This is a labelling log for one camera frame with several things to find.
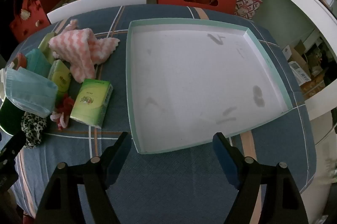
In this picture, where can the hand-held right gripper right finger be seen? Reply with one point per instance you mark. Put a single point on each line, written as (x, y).
(223, 160)

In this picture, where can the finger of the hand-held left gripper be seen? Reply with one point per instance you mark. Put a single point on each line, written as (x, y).
(11, 146)

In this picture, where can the red pink chenille twist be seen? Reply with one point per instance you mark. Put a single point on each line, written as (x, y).
(65, 105)

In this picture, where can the brown cardboard box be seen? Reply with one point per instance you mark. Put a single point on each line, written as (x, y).
(302, 51)

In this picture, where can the blue face mask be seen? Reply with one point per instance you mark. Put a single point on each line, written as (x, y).
(29, 93)

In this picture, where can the blue plaid tablecloth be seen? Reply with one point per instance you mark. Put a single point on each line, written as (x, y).
(171, 187)

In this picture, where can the red handbag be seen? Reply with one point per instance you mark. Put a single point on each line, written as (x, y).
(29, 21)

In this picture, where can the white labelled box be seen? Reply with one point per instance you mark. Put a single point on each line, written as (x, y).
(300, 72)

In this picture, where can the red round object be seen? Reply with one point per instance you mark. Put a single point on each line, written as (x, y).
(22, 59)

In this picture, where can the teal cup with red rim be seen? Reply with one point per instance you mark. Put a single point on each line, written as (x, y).
(36, 63)

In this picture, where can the pink white striped cloth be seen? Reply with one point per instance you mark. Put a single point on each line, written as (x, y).
(81, 44)

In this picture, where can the leopard print scrunchie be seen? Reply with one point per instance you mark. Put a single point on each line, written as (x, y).
(33, 129)

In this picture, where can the white board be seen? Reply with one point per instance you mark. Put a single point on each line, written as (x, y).
(100, 1)

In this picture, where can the green yellow sponge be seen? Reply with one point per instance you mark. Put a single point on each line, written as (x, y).
(9, 114)

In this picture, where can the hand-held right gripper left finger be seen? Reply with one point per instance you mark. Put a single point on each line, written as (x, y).
(119, 160)

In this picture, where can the white tray with mint rim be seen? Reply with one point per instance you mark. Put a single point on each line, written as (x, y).
(197, 76)

